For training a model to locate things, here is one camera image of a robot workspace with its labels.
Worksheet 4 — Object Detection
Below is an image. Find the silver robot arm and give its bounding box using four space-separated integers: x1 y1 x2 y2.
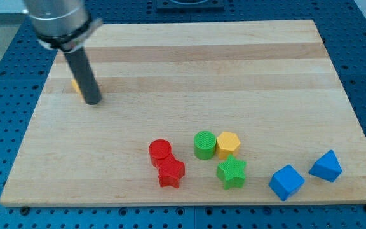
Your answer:
24 0 103 53

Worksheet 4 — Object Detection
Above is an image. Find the green cylinder block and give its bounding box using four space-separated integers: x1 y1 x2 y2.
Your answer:
194 131 217 160

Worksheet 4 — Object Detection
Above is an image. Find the red cylinder block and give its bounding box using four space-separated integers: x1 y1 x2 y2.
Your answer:
148 139 172 167

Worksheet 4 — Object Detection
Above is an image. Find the wooden board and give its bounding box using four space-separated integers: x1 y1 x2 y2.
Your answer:
0 20 366 207

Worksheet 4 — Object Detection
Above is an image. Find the yellow hexagon block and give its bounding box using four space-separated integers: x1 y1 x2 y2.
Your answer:
216 132 241 160

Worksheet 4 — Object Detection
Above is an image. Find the red star block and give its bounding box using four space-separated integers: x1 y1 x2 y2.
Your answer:
156 155 186 188

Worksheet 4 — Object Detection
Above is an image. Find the green star block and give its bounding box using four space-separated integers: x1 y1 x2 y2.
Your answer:
216 155 247 190

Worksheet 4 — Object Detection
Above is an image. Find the yellow block behind rod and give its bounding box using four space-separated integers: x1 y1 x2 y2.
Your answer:
71 79 82 95

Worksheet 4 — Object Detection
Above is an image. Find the dark grey pointer rod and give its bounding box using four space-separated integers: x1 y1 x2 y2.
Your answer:
64 48 102 105

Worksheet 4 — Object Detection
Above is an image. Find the blue cube block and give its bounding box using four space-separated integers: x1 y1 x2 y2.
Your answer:
269 165 305 201

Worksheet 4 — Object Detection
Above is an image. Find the blue triangle block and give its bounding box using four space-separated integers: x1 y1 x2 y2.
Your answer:
309 150 342 182

